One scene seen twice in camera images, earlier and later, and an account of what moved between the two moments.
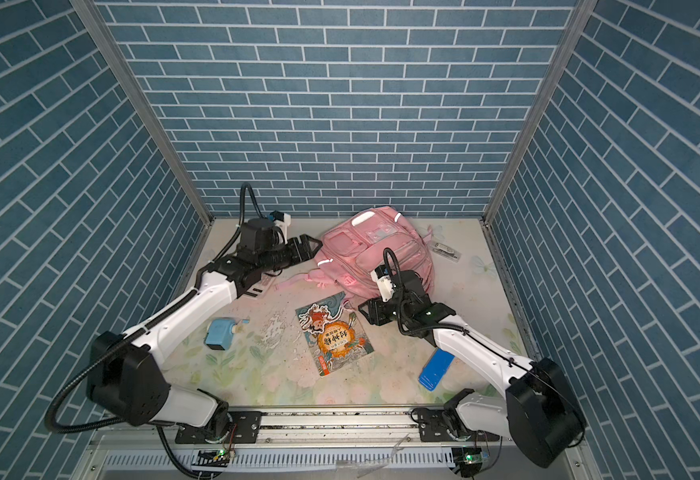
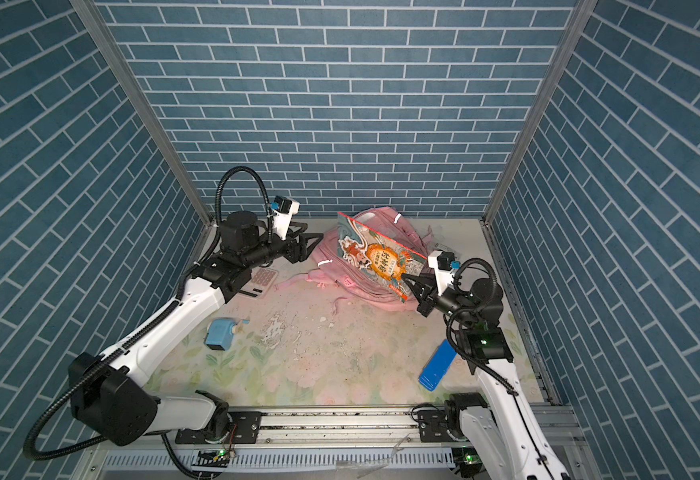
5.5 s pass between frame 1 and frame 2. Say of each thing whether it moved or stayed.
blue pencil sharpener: stayed
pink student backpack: stayed
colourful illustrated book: moved
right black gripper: moved
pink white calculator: stayed
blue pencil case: stayed
